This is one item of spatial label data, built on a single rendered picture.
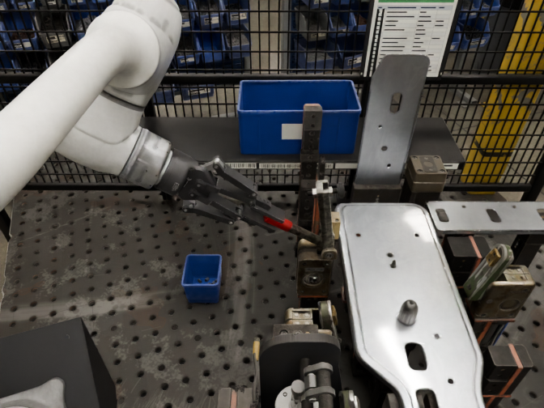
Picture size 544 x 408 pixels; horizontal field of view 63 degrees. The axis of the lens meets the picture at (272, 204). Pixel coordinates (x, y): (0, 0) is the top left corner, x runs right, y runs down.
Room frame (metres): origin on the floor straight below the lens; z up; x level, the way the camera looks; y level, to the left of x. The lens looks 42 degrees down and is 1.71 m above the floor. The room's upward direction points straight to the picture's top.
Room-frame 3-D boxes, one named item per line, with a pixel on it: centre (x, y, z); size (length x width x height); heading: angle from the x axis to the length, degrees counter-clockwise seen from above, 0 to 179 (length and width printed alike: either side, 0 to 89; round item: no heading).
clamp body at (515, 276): (0.54, -0.46, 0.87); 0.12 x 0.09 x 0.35; 90
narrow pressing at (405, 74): (0.87, -0.27, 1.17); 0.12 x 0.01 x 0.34; 90
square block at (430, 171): (0.88, -0.38, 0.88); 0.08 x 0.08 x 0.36; 0
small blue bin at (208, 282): (0.77, 0.19, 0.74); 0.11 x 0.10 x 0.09; 0
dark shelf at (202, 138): (1.04, -0.05, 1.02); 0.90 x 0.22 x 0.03; 90
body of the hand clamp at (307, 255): (0.60, -0.09, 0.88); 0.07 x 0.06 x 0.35; 90
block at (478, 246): (0.68, -0.44, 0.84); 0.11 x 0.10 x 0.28; 90
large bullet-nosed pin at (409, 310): (0.48, -0.25, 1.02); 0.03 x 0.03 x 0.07
